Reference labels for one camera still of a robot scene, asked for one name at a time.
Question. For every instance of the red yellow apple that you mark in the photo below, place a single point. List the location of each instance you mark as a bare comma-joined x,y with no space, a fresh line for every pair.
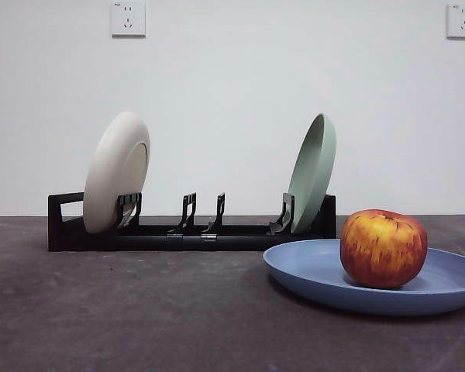
383,248

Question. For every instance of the green plate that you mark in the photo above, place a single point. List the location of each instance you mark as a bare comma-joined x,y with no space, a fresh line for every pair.
314,174

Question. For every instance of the black plate rack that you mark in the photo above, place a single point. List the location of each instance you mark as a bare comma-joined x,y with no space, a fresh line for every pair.
139,242

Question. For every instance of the blue plate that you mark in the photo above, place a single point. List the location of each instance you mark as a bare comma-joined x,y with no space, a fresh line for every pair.
306,271

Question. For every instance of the white wall socket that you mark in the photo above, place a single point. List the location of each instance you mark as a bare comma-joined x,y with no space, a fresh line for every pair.
128,19
464,21

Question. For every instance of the beige plate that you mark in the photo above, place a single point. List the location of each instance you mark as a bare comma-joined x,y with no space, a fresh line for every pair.
112,166

